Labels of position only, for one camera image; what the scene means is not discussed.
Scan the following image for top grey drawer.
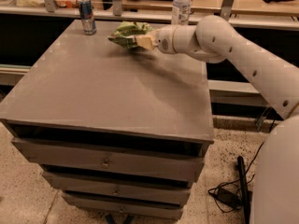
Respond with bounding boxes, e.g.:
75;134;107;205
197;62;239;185
12;138;204;182

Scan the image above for clear plastic water bottle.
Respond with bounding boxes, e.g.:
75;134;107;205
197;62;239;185
171;0;192;25

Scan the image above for green jalapeno chip bag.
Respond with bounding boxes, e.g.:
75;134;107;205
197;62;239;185
107;21;153;49

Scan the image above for bottom grey drawer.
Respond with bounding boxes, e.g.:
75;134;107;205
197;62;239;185
62;192;183;220

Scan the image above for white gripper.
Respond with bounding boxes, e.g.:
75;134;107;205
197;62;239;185
135;25;198;54

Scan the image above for black power adapter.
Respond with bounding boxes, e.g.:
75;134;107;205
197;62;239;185
216;188;242;208

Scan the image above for black metal stand base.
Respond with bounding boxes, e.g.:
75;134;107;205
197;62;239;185
237;156;250;224

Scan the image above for grey drawer cabinet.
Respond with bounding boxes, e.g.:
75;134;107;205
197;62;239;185
1;21;214;209

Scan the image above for grey drawer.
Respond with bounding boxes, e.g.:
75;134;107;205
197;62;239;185
42;172;191;206
62;192;183;220
12;138;204;182

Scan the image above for middle grey drawer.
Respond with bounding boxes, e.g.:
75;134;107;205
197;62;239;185
42;172;191;206

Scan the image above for blue silver energy drink can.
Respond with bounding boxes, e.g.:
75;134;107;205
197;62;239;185
78;0;96;35

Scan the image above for black power cable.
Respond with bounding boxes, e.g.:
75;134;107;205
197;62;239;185
207;119;277;214

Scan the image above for metal railing frame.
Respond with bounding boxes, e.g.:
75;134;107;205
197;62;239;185
0;0;299;31

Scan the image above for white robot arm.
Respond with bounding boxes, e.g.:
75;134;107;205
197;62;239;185
135;15;299;224

